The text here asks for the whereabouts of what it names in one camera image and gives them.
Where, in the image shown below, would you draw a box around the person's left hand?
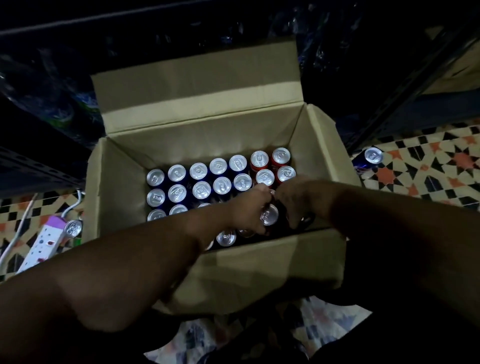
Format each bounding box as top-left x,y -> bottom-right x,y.
226,184 -> 275,237

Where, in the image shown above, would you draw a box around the person's right hand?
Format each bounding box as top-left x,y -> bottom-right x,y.
275,178 -> 334,231

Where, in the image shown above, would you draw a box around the dark drink can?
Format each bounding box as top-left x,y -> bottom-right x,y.
260,203 -> 289,237

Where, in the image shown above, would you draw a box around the person's left forearm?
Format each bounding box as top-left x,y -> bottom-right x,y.
0,195 -> 241,364

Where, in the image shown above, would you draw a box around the person's right forearm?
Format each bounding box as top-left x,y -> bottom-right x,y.
326,183 -> 480,323

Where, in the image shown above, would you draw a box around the red drink can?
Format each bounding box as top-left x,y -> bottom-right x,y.
271,147 -> 292,168
276,165 -> 297,184
255,169 -> 276,187
250,150 -> 271,172

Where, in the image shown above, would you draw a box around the group of blue drink cans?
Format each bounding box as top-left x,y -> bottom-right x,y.
145,154 -> 256,251

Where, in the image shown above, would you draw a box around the blue drink can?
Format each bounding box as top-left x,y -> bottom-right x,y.
352,146 -> 384,176

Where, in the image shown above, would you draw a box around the brown cardboard box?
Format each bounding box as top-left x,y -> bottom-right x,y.
82,37 -> 363,316

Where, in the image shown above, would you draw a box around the patterned cloth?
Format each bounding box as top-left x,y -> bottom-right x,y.
144,295 -> 373,364

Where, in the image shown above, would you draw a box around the black metal shelf rack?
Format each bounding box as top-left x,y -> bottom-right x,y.
343,20 -> 480,152

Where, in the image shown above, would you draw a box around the green drink can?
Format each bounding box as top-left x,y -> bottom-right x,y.
62,219 -> 84,245

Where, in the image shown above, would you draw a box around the tan cardboard carton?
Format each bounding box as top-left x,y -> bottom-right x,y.
422,24 -> 480,96

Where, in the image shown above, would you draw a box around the white and purple power strip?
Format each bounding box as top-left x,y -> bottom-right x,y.
16,215 -> 69,275

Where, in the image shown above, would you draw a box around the plastic wrapped bottle packs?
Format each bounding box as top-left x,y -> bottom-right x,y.
0,34 -> 107,149

